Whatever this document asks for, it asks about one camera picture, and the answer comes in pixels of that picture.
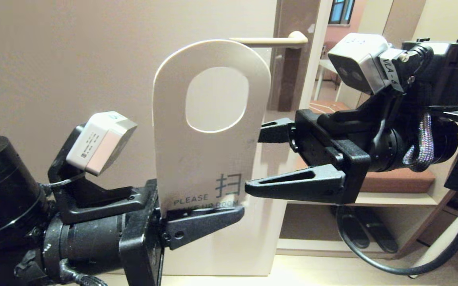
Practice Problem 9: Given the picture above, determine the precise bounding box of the white door hanger sign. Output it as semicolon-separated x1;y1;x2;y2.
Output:
152;39;272;219

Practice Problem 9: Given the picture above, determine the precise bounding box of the beige room door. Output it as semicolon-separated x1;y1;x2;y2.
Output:
0;0;331;276

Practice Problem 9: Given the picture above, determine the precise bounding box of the dark slipper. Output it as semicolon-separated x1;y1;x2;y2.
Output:
334;206;370;250
356;207;398;254

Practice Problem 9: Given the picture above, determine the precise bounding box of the white bench shelf unit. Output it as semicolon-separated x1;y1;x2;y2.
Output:
276;193;438;259

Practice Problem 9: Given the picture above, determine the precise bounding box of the brown bench cushion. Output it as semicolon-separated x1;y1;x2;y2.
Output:
293;153;435;194

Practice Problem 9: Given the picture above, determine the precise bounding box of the white table leg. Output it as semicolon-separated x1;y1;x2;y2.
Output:
406;199;458;278

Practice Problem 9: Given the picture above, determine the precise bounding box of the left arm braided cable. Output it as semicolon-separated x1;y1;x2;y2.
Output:
60;258;108;286

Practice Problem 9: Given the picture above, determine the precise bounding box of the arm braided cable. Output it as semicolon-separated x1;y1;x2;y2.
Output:
60;258;108;286
402;113;436;173

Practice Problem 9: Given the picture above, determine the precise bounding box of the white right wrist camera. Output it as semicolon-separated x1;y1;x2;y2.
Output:
328;33;406;96

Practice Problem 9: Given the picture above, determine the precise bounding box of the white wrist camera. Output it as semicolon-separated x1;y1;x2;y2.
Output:
66;111;138;177
328;33;406;96

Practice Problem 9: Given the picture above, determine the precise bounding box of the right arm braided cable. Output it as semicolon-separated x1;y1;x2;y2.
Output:
402;113;436;173

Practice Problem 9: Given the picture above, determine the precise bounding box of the beige lever door handle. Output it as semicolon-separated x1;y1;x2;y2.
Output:
229;31;308;49

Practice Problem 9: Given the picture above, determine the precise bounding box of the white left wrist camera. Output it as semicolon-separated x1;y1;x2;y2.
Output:
66;111;138;177

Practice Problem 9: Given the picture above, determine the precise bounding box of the black rubber cable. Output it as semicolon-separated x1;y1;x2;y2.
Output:
336;179;458;276

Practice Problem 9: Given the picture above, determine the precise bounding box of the wall mirror with beige frame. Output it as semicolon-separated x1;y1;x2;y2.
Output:
309;0;426;116

